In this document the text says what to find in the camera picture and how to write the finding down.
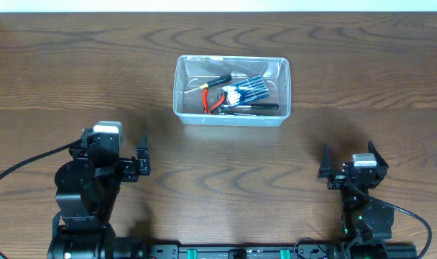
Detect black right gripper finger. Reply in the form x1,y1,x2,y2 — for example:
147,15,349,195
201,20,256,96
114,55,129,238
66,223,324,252
368,141,388,168
318,143,331,173

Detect red handled cutting pliers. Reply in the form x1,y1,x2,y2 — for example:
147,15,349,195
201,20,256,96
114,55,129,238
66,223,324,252
201,88,227,115

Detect silver combination wrench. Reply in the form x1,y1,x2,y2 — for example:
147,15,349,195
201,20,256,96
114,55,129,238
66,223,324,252
218,109,259,117

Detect small hammer black handle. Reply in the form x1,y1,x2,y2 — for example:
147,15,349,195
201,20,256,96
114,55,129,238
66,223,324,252
218,104,279,114

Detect precision screwdriver set case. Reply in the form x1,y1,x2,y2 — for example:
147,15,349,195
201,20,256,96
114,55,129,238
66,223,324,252
221,76,270,106

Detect yellow black screwdriver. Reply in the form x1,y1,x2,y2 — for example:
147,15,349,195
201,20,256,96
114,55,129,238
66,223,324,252
186,75,232,94

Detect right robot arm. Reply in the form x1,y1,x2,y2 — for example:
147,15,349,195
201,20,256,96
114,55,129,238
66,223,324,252
318,142,394,259

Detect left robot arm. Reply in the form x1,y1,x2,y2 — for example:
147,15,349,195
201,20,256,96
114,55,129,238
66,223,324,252
47,129,334,259

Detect clear plastic container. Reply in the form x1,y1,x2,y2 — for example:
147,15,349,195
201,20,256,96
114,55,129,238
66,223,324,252
173,55,292,127

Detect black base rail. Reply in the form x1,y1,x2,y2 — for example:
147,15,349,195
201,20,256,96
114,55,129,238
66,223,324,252
147,237,418,259

